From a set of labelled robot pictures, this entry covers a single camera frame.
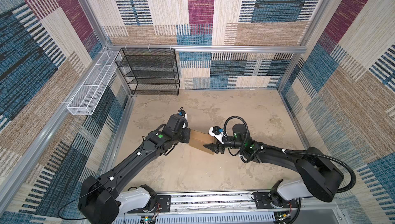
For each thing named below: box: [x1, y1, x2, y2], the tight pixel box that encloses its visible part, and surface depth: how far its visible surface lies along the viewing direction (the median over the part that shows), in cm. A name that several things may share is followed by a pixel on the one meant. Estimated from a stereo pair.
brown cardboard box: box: [188, 129, 215, 155], surface depth 80 cm
